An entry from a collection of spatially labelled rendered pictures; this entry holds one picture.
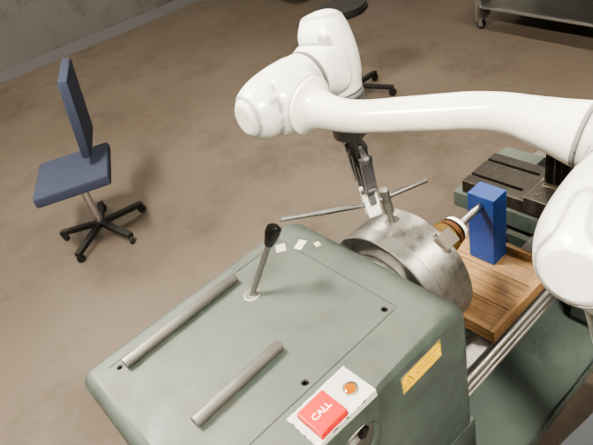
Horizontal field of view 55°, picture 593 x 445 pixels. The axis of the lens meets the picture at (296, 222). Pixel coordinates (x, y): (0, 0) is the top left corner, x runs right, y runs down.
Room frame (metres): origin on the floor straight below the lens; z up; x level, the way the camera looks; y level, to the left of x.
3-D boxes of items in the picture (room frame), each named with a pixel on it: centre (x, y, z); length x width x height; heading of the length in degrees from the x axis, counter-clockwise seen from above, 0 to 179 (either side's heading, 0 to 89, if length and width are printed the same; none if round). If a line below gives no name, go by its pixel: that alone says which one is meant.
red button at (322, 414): (0.54, 0.04, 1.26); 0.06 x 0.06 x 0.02; 33
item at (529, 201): (1.22, -0.74, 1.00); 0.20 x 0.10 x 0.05; 123
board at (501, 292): (1.11, -0.42, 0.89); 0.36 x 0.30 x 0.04; 33
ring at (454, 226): (1.06, -0.34, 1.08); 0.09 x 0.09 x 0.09; 33
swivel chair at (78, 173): (3.20, 1.22, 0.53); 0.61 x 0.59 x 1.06; 116
